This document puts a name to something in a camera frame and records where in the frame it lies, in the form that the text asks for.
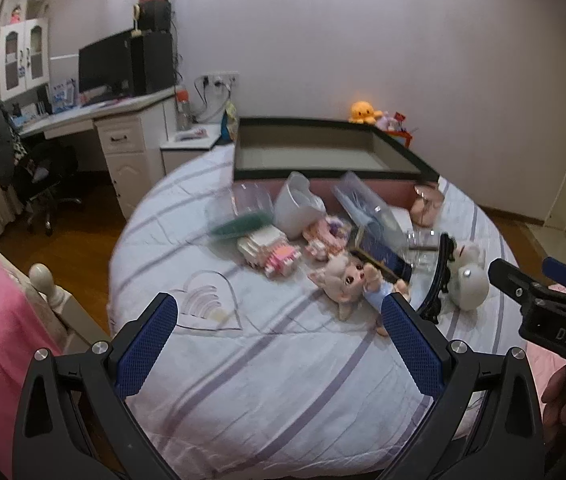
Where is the white dragon ball figurine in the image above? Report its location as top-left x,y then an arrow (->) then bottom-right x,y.
448,242 -> 490,312

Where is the rose gold candle jar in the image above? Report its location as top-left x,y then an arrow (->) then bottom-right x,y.
410,184 -> 444,228

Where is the blue gold card box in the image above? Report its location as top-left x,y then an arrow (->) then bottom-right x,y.
349,228 -> 412,283

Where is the cat-eared girl figurine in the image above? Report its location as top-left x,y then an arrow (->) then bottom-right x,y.
308,252 -> 411,322

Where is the clear plastic case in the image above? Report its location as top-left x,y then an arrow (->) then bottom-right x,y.
332,171 -> 407,245

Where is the pink purple block toy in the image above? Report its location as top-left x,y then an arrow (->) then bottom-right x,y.
303,216 -> 353,261

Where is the white egg-shaped cup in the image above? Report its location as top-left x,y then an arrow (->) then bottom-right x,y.
274,171 -> 326,240

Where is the clear dome teal base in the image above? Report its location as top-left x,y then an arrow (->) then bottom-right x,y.
206,183 -> 274,240

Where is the pink storage box black rim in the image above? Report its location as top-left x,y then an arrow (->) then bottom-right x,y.
233,117 -> 439,208

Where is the pink printed pillow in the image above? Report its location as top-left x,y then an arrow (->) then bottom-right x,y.
524,282 -> 566,401

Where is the white bedpost knob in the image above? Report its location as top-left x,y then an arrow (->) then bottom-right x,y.
28,263 -> 68,309

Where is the red picture storage box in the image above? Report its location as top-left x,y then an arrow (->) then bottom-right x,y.
385,129 -> 413,148

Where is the purple plush toy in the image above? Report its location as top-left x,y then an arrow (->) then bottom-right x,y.
376,112 -> 400,131

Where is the orange octopus plush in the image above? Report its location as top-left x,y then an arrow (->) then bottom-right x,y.
349,101 -> 383,126

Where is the black office chair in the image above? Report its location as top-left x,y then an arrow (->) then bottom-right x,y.
12,133 -> 82,236

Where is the white desk with drawers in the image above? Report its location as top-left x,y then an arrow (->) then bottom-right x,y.
21,87 -> 177,219

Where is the white nightstand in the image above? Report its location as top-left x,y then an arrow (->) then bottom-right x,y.
161,124 -> 221,174

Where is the red cap bottle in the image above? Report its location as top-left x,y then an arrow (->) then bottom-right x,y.
175,88 -> 192,131

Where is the blue yellow snack bag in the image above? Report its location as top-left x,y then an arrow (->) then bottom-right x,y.
220,101 -> 240,143

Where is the black computer monitor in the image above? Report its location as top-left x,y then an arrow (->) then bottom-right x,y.
78,30 -> 131,96

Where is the black computer tower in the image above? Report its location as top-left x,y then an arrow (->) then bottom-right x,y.
129,32 -> 175,96

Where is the black speaker box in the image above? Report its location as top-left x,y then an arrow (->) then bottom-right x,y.
134,0 -> 171,32

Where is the white wall cabinet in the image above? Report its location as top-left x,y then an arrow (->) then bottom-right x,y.
0,18 -> 50,101

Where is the wall power outlet strip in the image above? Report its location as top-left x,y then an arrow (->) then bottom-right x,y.
202,70 -> 239,88

